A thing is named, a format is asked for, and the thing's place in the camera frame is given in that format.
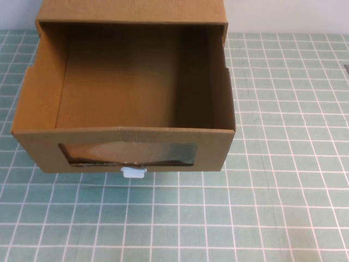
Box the cardboard drawer with window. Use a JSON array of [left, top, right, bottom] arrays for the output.
[[11, 21, 237, 174]]

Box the tall cardboard box sleeve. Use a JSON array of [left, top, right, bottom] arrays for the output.
[[35, 0, 228, 68]]

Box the green checked tablecloth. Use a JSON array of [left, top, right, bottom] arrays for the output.
[[0, 29, 349, 262]]

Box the white handle with notched tabs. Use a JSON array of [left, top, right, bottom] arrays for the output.
[[121, 168, 148, 179]]

